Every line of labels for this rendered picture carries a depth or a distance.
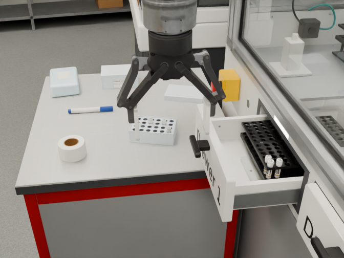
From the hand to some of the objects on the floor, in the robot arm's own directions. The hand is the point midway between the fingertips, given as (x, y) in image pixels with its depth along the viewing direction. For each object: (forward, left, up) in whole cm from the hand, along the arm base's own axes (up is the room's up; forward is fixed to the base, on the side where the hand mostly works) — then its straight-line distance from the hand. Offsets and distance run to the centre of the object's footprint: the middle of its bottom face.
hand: (172, 129), depth 79 cm
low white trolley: (-18, +41, -97) cm, 107 cm away
